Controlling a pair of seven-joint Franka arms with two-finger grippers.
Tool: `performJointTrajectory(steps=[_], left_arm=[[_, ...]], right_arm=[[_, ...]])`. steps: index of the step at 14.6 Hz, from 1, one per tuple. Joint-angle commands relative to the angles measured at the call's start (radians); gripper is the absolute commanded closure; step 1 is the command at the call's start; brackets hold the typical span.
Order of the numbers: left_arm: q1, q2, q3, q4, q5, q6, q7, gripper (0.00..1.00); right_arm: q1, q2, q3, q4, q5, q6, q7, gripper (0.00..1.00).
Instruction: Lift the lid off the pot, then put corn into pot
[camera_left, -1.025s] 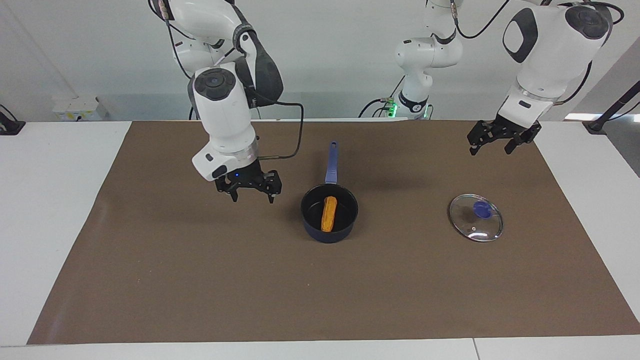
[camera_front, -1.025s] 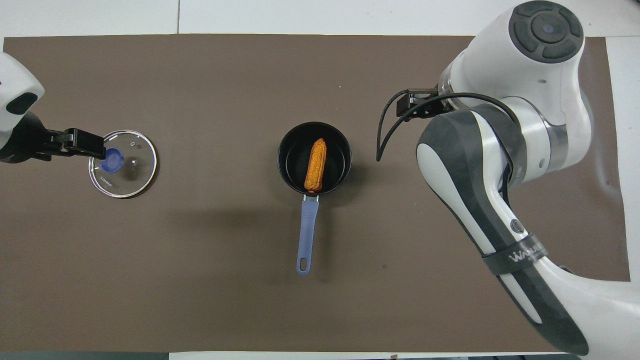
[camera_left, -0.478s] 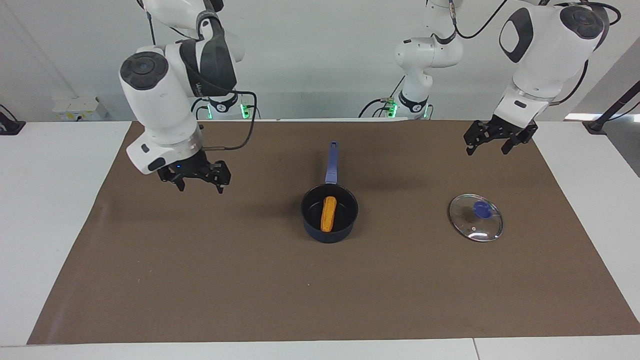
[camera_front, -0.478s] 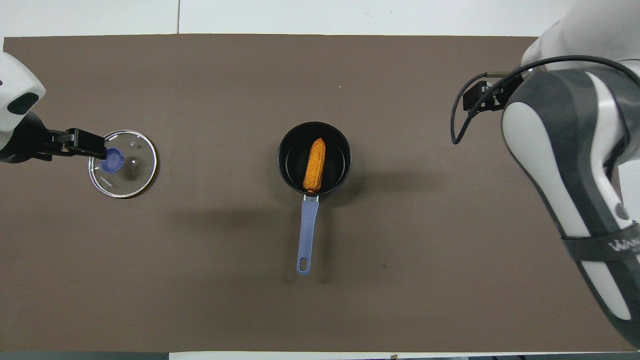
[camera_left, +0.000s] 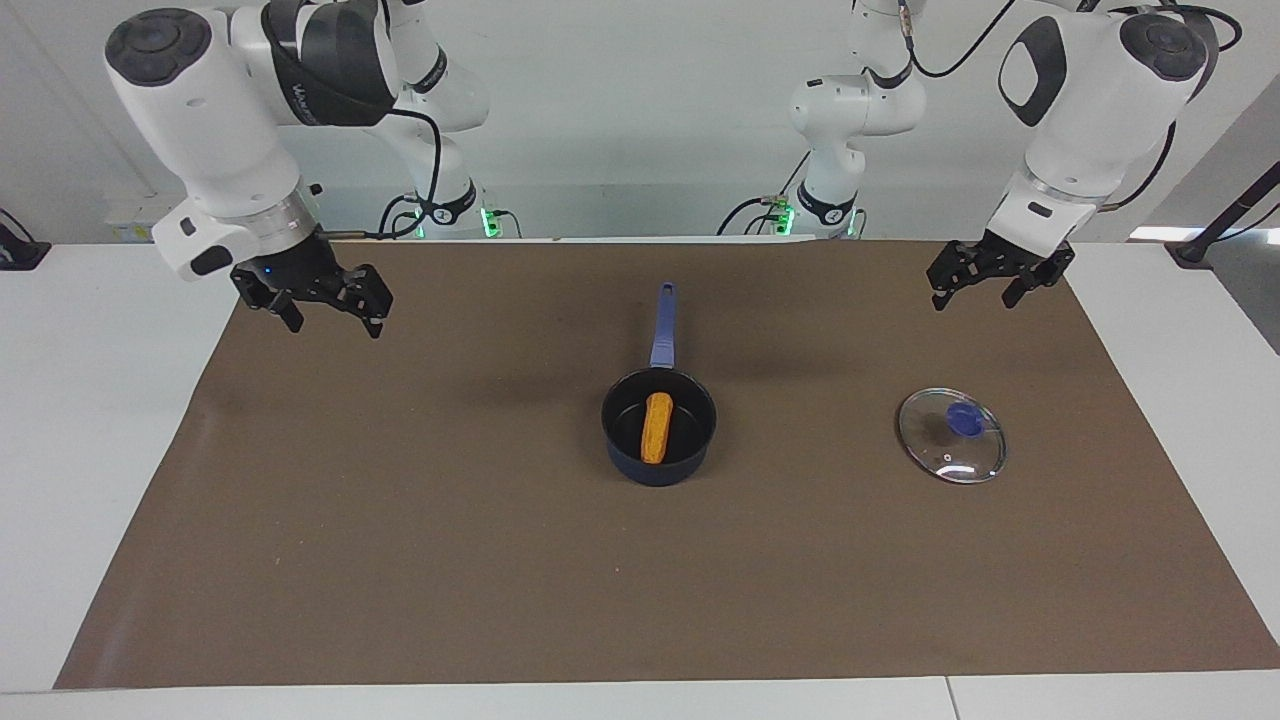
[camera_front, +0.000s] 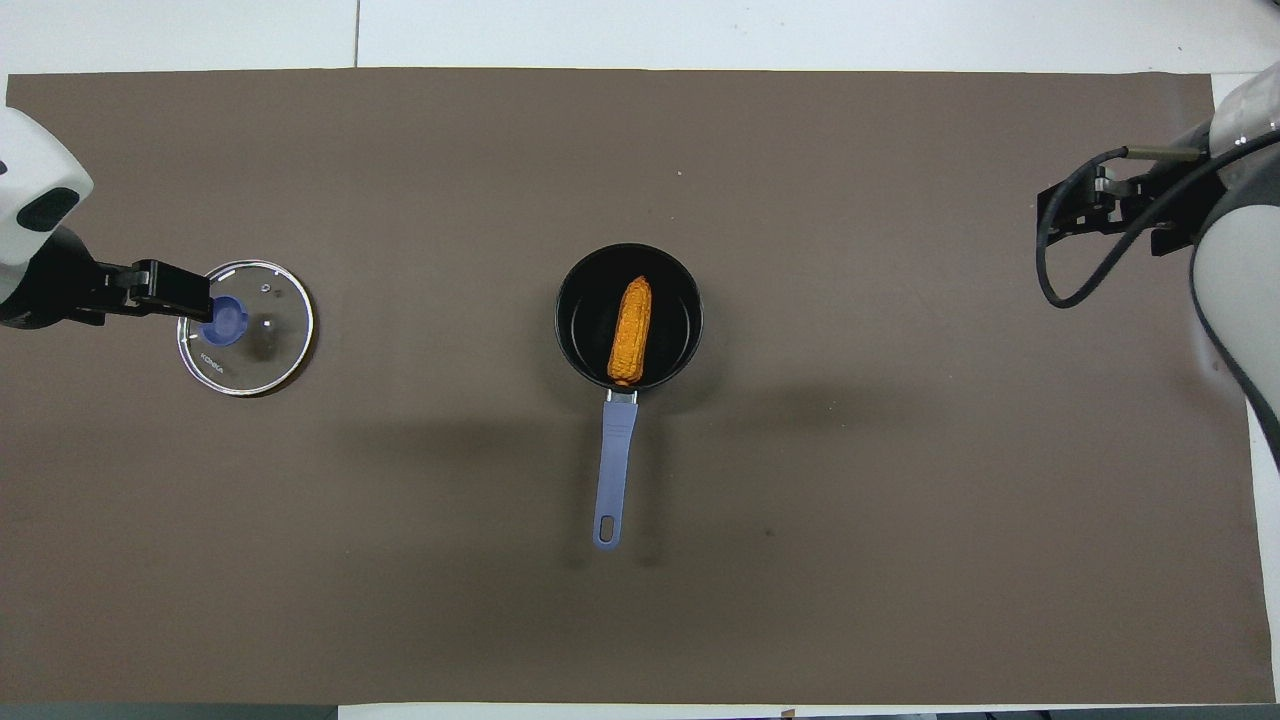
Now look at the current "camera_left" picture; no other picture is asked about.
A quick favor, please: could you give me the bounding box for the black arm gripper cable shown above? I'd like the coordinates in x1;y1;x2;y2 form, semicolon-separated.
312;85;445;242
1090;0;1244;214

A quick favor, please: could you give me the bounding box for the black right arm base cable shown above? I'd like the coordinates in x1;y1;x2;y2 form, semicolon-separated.
376;192;421;241

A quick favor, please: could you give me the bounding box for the yellow corn cob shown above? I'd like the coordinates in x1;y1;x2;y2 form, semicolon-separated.
640;392;674;465

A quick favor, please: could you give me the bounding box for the black right arm gripper cable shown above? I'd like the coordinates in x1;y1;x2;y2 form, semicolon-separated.
312;85;445;242

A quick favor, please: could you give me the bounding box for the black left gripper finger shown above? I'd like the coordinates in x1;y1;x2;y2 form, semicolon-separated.
1001;249;1077;310
925;242;990;313

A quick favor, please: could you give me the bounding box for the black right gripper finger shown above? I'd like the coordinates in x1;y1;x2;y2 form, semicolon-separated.
231;277;305;335
309;263;395;340

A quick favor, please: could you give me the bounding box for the white wall socket box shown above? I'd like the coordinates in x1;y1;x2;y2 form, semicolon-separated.
104;194;189;243

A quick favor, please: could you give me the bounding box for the black left arm gripper cable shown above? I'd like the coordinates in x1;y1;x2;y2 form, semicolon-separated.
1090;0;1244;214

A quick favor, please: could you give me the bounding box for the black left arm base cable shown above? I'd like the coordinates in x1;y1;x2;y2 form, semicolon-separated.
716;150;813;238

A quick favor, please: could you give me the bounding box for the black arm base cable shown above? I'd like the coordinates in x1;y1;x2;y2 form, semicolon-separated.
716;150;813;238
376;192;421;241

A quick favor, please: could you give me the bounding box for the brown table mat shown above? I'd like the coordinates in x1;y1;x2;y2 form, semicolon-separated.
53;238;1280;691

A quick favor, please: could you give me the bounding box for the black stand with pole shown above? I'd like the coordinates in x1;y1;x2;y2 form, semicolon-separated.
1168;160;1280;269

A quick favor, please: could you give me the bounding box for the black clamp mount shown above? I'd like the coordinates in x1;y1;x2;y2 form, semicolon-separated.
0;208;53;272

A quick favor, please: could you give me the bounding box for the glass lid with blue knob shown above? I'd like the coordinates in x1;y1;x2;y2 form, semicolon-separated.
896;387;1008;485

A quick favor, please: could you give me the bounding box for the black left arm upper cable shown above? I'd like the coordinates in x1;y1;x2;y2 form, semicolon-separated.
893;0;1011;79

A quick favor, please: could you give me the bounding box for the dark blue saucepan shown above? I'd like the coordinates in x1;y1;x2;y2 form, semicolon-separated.
601;281;719;488

